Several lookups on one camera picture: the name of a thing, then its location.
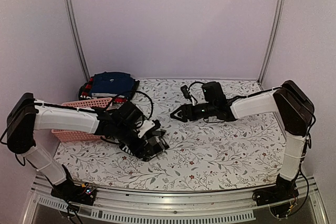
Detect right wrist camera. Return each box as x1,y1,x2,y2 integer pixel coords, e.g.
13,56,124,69
181,85,198,105

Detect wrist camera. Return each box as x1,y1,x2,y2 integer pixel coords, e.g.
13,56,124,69
181,85,198,105
136,120,161,138

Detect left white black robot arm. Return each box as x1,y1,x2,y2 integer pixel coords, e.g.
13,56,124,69
2,93,154,206

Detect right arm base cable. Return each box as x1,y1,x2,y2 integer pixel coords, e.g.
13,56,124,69
251,174,318,219

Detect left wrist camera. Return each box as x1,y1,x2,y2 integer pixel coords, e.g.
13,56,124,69
136,120,161,138

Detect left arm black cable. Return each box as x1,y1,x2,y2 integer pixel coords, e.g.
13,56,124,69
104,90,154,120

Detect floral patterned table mat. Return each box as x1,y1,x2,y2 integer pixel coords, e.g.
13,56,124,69
55,79,286,191

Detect right aluminium frame post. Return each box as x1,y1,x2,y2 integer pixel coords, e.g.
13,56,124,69
257,0,285,85

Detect aluminium frame post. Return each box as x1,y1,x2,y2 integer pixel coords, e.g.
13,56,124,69
64,0,90,81
257,0,285,85

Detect black white checkered cloth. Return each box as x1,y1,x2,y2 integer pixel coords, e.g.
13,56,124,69
118,130,169,162

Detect left aluminium frame post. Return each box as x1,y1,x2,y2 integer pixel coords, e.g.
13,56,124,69
64,0,90,81

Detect front aluminium rail base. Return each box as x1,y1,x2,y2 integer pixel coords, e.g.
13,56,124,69
21,175,331,223

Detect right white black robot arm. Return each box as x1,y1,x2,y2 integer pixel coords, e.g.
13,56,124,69
170,80,316,206

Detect red black plaid shirt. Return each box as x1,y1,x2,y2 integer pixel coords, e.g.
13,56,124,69
78,77,138,102

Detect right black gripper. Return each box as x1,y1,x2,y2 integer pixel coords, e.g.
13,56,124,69
170,102,216,123

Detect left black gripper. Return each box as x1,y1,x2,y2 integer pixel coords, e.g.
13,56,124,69
115,123,155,159

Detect pink plastic laundry basket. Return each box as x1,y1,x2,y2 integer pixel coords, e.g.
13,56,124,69
51,97,116,143

